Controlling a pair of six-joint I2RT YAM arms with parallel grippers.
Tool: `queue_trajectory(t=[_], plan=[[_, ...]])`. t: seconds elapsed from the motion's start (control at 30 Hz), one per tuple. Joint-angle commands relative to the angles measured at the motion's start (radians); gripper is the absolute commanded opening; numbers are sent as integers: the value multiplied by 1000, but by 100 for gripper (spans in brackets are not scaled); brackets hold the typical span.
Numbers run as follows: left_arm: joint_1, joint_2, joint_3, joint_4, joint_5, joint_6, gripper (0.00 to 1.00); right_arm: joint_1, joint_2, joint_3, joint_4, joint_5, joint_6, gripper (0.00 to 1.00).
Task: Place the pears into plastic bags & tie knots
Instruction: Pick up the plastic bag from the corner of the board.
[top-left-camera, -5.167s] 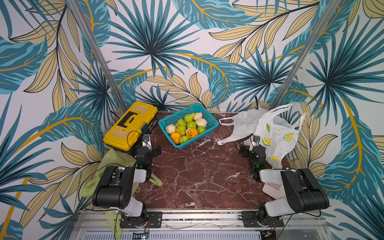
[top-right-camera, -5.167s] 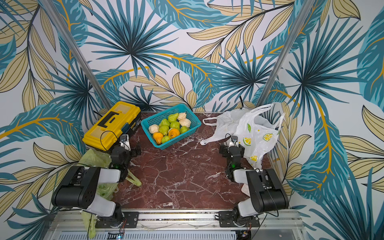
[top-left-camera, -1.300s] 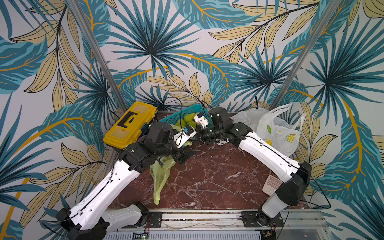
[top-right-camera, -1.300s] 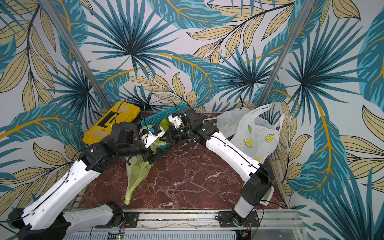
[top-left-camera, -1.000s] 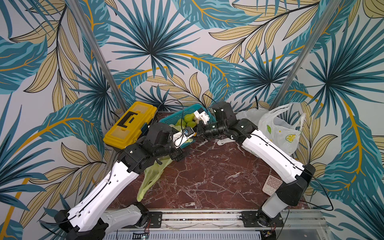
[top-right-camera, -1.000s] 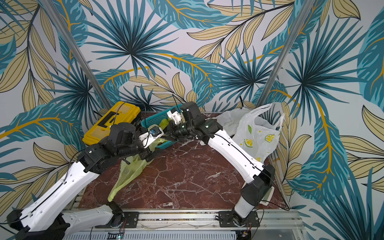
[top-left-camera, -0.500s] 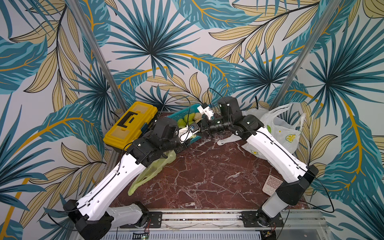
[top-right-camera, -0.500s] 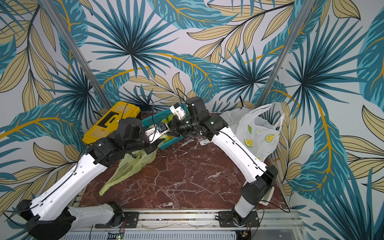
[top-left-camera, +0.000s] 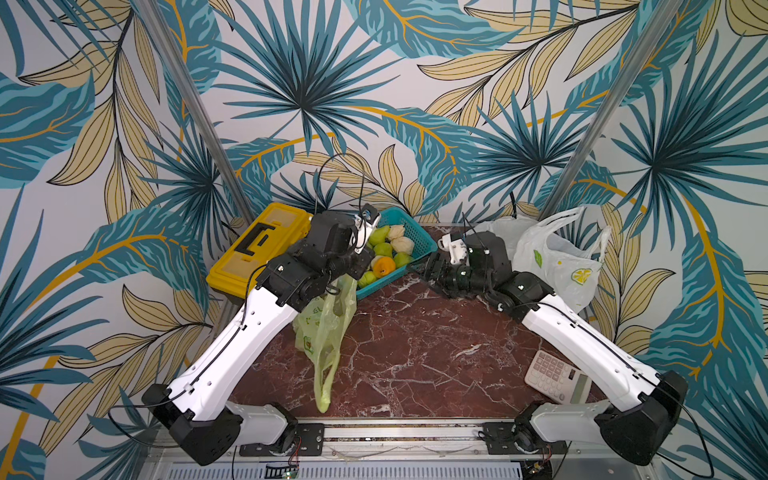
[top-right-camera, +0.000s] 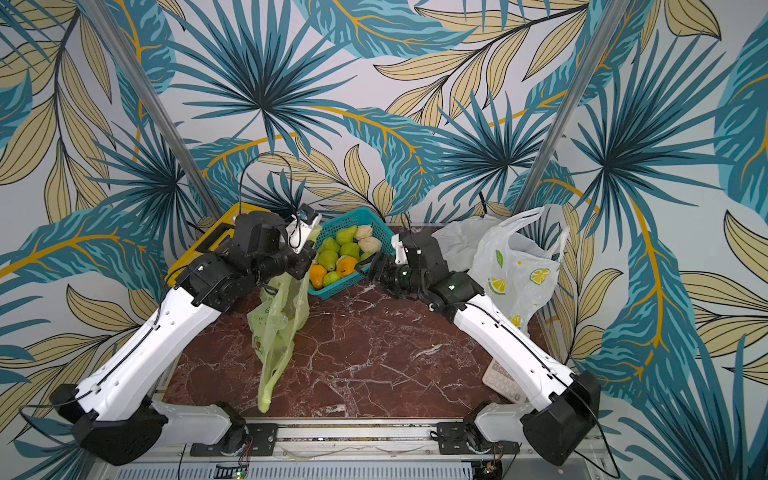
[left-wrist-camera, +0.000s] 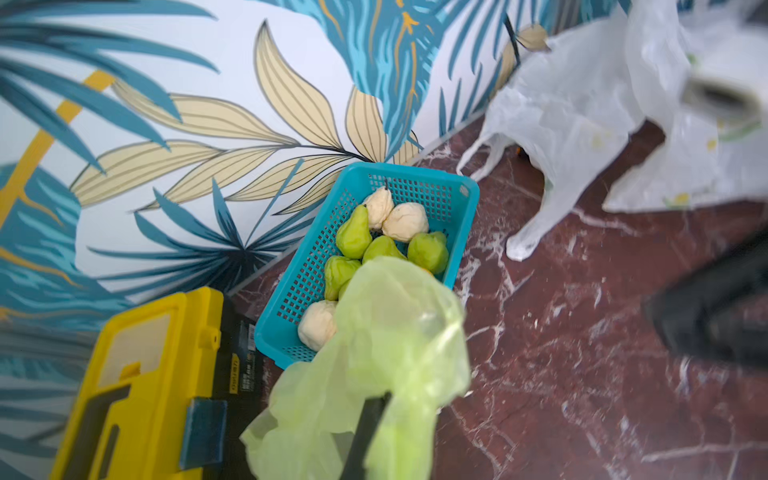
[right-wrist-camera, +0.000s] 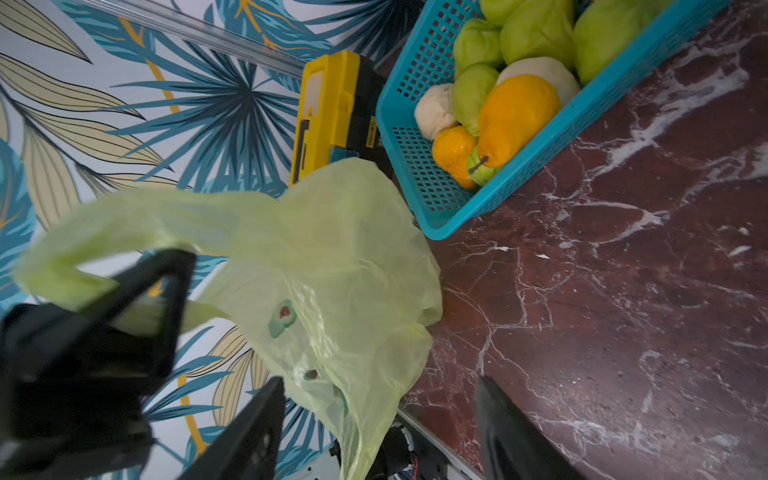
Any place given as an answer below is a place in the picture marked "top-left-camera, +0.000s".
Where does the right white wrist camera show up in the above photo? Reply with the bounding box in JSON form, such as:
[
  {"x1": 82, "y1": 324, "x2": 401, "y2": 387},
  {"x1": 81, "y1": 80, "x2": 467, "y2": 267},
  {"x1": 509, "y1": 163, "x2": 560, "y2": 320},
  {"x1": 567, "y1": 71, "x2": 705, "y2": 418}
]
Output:
[{"x1": 437, "y1": 234, "x2": 468, "y2": 266}]

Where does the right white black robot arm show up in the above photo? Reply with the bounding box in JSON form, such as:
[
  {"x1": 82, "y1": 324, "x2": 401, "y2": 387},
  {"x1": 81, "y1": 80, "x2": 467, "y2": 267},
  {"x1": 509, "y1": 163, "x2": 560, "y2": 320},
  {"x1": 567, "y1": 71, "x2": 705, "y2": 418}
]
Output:
[{"x1": 410, "y1": 232, "x2": 688, "y2": 466}]

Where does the white pear round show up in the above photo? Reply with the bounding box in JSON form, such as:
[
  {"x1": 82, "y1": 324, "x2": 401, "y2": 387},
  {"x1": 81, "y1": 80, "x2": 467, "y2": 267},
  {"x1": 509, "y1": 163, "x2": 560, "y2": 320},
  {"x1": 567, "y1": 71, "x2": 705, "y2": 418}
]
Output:
[{"x1": 390, "y1": 236, "x2": 415, "y2": 255}]

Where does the green plastic bag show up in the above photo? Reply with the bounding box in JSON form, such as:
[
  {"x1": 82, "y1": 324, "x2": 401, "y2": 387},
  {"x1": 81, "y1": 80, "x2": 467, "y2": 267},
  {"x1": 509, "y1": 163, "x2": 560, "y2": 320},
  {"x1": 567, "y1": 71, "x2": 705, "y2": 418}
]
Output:
[{"x1": 292, "y1": 275, "x2": 357, "y2": 413}]

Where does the metal frame pole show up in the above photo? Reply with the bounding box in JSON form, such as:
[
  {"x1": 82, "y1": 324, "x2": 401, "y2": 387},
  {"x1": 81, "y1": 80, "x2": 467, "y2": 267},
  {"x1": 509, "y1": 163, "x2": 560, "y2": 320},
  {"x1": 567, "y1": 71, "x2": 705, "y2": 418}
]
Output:
[
  {"x1": 135, "y1": 0, "x2": 255, "y2": 224},
  {"x1": 538, "y1": 0, "x2": 683, "y2": 220}
]

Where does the right metal frame pole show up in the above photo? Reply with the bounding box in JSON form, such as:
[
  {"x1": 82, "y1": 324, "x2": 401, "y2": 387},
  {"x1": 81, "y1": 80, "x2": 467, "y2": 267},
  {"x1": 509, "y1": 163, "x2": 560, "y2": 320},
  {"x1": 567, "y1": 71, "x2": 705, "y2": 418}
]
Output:
[{"x1": 538, "y1": 0, "x2": 683, "y2": 220}]

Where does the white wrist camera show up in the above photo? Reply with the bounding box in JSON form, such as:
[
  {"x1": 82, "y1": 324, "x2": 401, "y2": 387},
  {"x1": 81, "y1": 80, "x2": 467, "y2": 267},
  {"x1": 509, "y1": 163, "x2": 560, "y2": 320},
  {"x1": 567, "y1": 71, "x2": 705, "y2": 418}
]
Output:
[
  {"x1": 353, "y1": 203, "x2": 380, "y2": 253},
  {"x1": 437, "y1": 234, "x2": 468, "y2": 266}
]

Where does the yellow black toolbox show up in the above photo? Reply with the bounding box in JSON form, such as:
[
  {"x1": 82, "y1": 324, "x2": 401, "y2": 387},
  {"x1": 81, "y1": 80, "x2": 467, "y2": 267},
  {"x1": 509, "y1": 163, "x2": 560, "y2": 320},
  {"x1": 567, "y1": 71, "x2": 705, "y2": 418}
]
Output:
[{"x1": 206, "y1": 203, "x2": 312, "y2": 302}]

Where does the teal plastic basket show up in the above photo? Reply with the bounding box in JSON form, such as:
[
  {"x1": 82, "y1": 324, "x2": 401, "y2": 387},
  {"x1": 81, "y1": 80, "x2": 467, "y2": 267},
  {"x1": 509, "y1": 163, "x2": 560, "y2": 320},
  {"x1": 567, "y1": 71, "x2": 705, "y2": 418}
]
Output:
[{"x1": 356, "y1": 207, "x2": 437, "y2": 300}]

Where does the green pear tall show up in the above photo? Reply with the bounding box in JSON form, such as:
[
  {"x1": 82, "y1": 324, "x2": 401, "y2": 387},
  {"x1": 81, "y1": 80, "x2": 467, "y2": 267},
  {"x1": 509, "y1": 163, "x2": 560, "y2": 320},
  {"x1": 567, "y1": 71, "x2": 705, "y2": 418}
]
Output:
[{"x1": 368, "y1": 225, "x2": 390, "y2": 247}]

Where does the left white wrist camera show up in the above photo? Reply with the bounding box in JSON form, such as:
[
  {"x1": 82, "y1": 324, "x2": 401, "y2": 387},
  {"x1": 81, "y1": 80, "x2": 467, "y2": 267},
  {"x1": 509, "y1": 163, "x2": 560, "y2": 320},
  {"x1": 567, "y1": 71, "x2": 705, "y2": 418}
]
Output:
[{"x1": 353, "y1": 203, "x2": 380, "y2": 253}]

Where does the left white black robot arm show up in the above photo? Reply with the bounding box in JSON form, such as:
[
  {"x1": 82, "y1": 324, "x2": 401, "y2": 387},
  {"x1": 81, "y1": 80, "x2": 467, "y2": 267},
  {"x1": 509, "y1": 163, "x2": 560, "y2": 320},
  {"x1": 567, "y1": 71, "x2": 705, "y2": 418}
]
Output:
[{"x1": 142, "y1": 204, "x2": 380, "y2": 466}]

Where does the white pear back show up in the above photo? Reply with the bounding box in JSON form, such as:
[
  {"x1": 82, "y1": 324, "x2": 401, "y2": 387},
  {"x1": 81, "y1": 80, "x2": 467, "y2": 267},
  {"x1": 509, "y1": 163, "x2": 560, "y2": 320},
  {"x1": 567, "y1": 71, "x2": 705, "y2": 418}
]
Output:
[{"x1": 387, "y1": 225, "x2": 405, "y2": 241}]

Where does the left metal frame pole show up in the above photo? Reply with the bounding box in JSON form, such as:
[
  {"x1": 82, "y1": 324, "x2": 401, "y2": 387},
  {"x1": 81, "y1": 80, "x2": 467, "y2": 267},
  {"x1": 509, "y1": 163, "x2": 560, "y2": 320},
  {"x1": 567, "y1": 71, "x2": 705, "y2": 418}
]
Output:
[{"x1": 135, "y1": 0, "x2": 255, "y2": 224}]

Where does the orange pear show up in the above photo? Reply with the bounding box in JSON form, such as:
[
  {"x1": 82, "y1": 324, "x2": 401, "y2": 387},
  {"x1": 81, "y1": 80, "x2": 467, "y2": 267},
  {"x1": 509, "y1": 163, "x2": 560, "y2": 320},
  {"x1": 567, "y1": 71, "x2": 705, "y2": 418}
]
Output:
[{"x1": 371, "y1": 256, "x2": 397, "y2": 279}]

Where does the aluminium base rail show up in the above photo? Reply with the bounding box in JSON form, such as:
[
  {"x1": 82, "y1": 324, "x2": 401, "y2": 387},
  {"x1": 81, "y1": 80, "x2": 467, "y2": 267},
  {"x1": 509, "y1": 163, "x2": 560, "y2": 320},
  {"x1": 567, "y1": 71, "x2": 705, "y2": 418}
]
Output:
[{"x1": 138, "y1": 418, "x2": 666, "y2": 479}]

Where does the green pear front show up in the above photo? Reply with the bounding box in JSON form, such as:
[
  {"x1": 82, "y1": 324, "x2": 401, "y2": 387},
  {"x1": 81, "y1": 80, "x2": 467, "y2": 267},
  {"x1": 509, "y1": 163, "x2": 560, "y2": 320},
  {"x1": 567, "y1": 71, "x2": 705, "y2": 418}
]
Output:
[{"x1": 393, "y1": 252, "x2": 413, "y2": 269}]

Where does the white lemon print bag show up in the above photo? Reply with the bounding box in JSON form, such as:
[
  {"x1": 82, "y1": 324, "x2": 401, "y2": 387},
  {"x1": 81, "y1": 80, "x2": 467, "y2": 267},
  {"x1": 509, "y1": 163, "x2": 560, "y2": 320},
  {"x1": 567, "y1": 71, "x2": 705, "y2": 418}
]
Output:
[{"x1": 512, "y1": 206, "x2": 612, "y2": 313}]

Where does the plain white plastic bag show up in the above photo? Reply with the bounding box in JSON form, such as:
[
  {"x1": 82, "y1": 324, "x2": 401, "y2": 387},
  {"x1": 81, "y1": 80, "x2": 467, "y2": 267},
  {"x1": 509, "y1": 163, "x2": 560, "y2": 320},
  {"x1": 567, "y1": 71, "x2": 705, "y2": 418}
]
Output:
[{"x1": 475, "y1": 216, "x2": 537, "y2": 260}]

